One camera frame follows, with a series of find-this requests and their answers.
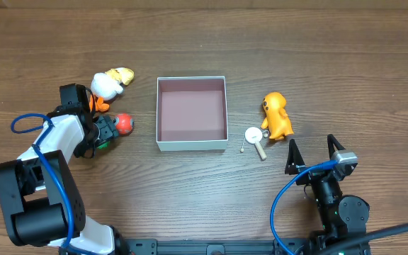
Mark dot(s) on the white square cardboard box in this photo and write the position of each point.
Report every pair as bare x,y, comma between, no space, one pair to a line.
192,113

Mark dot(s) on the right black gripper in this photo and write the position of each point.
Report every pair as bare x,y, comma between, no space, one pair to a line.
314,173

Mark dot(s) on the white plush duck toy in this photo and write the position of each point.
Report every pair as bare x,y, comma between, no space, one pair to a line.
105,86

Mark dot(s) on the orange rubber dog toy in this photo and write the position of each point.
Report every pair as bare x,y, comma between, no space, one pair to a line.
276,121

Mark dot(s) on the green round plastic cap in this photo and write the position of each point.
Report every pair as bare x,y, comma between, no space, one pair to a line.
104,145

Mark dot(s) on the white wooden rattle drum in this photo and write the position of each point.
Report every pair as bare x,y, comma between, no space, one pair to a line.
253,136

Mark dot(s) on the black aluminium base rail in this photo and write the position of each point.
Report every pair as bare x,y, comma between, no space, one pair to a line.
247,247

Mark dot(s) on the red ball toy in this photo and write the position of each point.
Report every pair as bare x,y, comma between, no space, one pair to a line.
123,123

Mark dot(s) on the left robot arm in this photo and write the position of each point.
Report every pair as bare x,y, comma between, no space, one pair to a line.
39,198

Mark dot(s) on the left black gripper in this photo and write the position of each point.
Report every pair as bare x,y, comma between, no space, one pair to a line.
105,128

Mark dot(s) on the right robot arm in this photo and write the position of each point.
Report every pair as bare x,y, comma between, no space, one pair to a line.
342,216

